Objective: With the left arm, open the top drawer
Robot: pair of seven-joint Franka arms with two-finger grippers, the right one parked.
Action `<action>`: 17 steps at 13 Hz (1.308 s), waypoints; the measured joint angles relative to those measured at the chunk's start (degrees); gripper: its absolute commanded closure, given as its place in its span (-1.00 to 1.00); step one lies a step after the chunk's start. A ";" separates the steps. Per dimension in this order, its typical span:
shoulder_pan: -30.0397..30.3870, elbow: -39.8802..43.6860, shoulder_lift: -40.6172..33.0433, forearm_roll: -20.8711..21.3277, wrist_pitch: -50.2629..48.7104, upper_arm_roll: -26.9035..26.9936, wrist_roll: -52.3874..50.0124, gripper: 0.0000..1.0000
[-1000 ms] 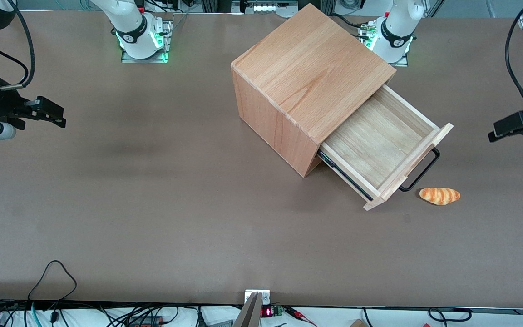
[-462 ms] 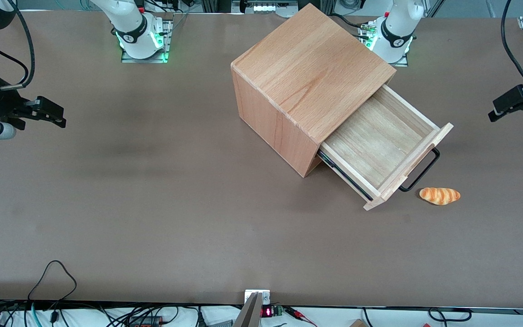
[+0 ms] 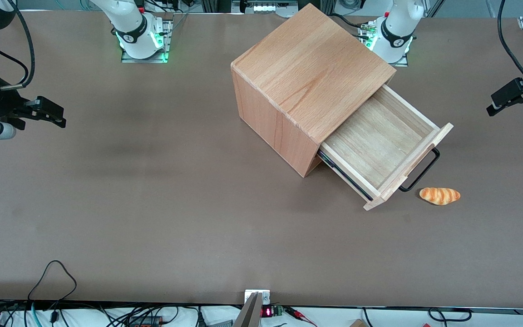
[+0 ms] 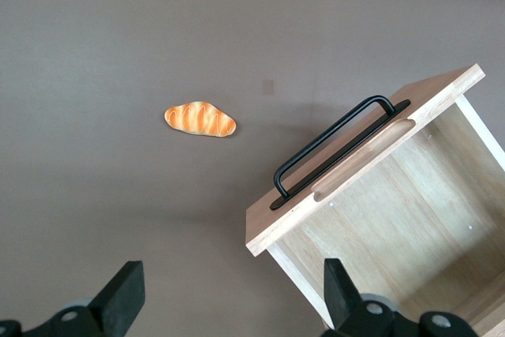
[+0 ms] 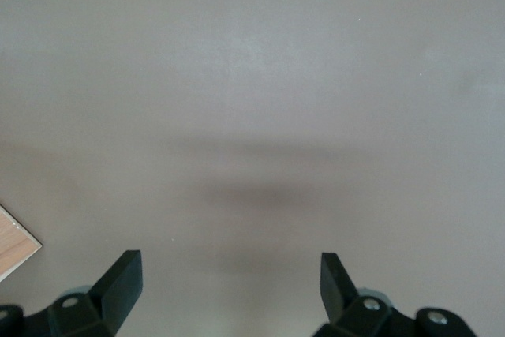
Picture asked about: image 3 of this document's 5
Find black wire drawer handle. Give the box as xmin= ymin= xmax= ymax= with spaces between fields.
xmin=399 ymin=146 xmax=440 ymax=193

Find light wooden drawer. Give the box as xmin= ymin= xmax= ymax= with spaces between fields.
xmin=318 ymin=84 xmax=454 ymax=211

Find light wooden drawer cabinet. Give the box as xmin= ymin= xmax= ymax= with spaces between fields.
xmin=231 ymin=4 xmax=397 ymax=178

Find golden striped bread roll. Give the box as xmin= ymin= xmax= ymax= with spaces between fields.
xmin=419 ymin=187 xmax=461 ymax=206

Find orange and black device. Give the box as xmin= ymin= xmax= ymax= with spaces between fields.
xmin=128 ymin=317 xmax=163 ymax=327

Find white device with ports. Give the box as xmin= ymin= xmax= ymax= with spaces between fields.
xmin=246 ymin=0 xmax=299 ymax=14

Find wooden plank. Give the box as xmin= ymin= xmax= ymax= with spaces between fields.
xmin=233 ymin=292 xmax=263 ymax=327

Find red and black clip leads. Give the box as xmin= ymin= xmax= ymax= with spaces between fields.
xmin=284 ymin=307 xmax=317 ymax=327

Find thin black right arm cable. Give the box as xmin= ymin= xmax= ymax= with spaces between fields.
xmin=0 ymin=28 xmax=30 ymax=75

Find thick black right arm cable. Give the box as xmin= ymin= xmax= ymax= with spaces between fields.
xmin=7 ymin=0 xmax=36 ymax=89

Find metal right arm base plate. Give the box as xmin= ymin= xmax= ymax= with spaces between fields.
xmin=121 ymin=17 xmax=174 ymax=63

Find black looped table cable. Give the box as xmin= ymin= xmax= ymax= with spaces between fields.
xmin=28 ymin=260 xmax=77 ymax=302

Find black cable behind cabinet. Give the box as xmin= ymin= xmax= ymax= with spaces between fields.
xmin=330 ymin=13 xmax=373 ymax=38

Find black drawer slide rail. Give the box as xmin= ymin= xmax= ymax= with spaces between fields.
xmin=317 ymin=151 xmax=375 ymax=201

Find black coiled cable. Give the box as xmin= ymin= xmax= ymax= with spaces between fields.
xmin=429 ymin=308 xmax=472 ymax=322

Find white table edge bracket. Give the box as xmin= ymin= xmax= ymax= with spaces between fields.
xmin=245 ymin=289 xmax=271 ymax=306

